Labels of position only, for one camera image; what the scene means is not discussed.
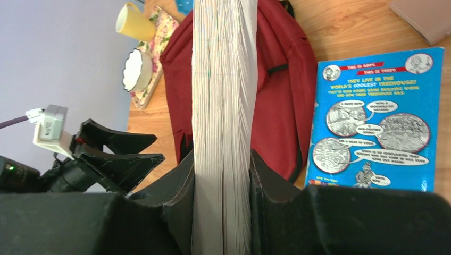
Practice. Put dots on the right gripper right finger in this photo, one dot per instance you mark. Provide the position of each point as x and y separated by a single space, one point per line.
339 220

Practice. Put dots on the white scalloped bowl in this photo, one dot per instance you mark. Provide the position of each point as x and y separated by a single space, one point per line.
137 72

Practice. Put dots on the blue polka dot plate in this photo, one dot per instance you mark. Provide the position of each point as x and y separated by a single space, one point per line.
184 6

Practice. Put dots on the red backpack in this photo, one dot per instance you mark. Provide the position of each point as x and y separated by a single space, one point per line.
285 96

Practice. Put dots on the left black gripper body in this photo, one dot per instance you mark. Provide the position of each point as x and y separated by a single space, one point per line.
68 175

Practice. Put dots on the floral rectangular tray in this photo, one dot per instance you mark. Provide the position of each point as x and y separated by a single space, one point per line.
165 26

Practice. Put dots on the brown leather wallet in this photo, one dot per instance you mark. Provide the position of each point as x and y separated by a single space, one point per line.
430 19

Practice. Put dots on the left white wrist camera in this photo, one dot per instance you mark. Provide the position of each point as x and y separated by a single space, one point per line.
49 130

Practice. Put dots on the yellow illustrated book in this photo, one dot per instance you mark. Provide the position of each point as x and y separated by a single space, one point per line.
224 87

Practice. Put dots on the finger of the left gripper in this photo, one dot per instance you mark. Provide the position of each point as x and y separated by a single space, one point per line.
98 136
119 172

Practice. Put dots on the blue comic book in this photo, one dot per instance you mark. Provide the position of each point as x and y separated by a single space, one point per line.
375 121

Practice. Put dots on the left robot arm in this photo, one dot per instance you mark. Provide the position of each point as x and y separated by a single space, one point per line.
20 178

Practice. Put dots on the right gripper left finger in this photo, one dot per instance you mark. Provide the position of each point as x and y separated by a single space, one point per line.
156 220

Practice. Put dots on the yellow mug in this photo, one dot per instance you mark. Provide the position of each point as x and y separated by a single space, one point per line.
132 23

